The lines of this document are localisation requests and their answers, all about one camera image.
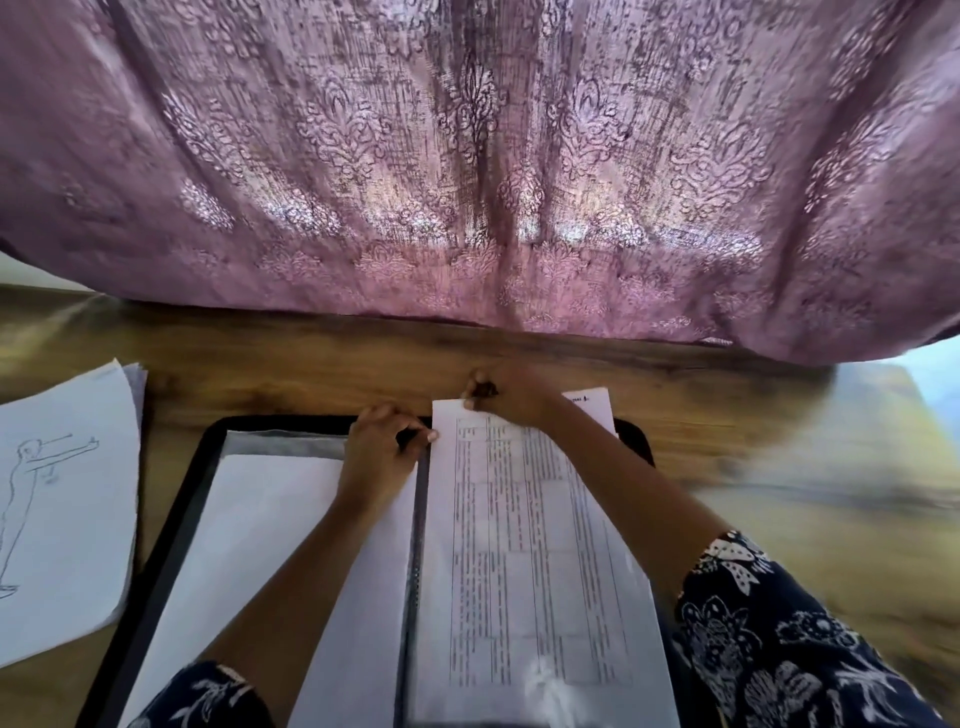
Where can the person's left forearm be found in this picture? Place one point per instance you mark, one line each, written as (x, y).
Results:
(293, 600)

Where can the stack of table-printed sheets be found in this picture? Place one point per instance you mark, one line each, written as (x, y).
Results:
(525, 585)

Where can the stack of printed papers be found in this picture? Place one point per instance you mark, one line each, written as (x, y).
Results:
(300, 600)

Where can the body figure paper stack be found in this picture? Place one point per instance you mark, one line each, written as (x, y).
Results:
(60, 510)

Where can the person's right forearm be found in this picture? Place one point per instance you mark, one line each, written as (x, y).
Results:
(630, 488)

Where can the pink patterned curtain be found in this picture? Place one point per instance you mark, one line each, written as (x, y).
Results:
(480, 150)

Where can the black folder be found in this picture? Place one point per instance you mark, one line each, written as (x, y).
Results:
(150, 600)

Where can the person's left hand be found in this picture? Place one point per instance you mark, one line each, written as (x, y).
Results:
(375, 458)

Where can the person's right hand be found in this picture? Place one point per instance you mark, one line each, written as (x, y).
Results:
(510, 393)

